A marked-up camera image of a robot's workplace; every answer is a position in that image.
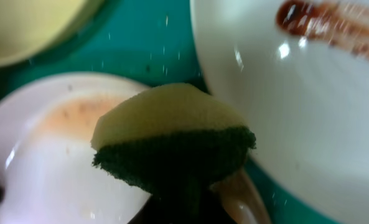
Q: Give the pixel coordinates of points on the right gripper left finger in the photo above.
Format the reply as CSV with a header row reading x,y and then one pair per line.
x,y
151,213

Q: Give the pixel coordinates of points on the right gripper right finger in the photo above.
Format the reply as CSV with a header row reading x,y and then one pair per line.
x,y
241,200

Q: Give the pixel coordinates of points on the white front plate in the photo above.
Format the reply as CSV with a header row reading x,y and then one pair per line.
x,y
46,171

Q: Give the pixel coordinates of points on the yellow green sponge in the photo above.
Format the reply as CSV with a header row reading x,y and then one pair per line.
x,y
172,141

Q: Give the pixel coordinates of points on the teal plastic tray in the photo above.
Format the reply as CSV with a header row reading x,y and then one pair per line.
x,y
147,41

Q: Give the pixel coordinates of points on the white plate with sauce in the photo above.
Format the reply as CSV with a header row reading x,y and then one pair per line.
x,y
298,71

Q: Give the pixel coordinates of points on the yellow-green plate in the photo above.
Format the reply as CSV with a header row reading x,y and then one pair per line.
x,y
29,27

